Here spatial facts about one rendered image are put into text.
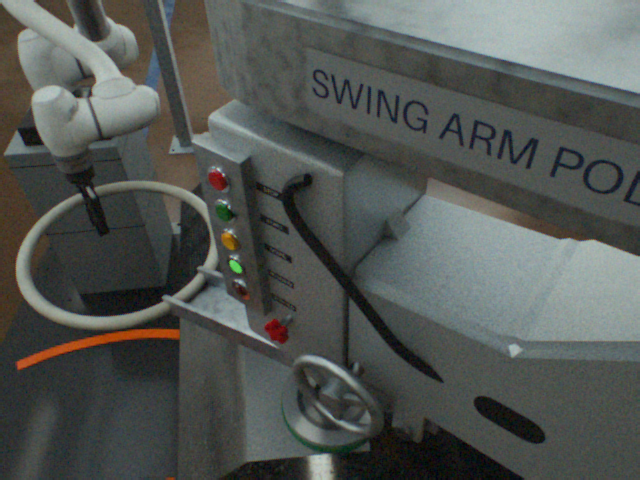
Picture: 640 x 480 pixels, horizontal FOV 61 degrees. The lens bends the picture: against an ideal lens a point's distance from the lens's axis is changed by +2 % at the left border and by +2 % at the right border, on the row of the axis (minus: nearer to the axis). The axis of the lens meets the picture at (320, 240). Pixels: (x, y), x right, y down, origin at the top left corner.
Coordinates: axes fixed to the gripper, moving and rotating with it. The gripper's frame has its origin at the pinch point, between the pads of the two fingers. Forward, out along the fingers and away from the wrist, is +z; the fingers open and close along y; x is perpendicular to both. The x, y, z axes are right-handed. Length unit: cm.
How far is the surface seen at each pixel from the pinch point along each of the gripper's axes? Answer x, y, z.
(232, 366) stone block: 6, 63, 2
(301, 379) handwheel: 2, 94, -40
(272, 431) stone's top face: 3, 83, -3
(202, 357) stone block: 3, 51, 11
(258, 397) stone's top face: 5, 75, -2
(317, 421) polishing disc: 11, 88, -6
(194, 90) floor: 128, -201, 97
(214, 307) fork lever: 8, 54, -10
